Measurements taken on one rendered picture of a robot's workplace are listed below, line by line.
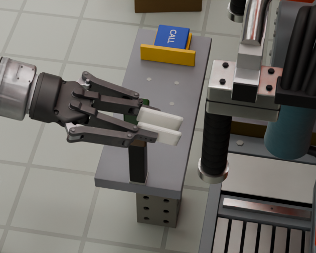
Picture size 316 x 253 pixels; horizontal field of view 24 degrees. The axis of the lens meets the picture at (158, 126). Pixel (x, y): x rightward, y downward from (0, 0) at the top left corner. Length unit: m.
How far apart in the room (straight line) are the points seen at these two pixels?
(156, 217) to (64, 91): 0.77
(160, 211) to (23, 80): 0.80
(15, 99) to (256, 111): 0.38
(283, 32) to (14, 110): 0.41
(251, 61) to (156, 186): 0.59
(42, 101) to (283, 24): 0.37
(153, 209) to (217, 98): 0.95
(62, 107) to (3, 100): 0.09
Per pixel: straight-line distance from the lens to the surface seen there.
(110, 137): 1.11
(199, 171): 1.03
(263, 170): 1.90
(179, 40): 1.61
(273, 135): 1.37
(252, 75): 0.85
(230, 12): 1.26
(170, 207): 1.80
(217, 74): 0.89
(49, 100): 1.11
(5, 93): 1.10
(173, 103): 1.52
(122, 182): 1.40
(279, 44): 1.02
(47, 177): 1.98
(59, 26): 2.38
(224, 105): 0.90
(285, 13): 1.04
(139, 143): 1.29
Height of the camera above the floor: 1.59
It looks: 50 degrees down
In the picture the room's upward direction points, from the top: straight up
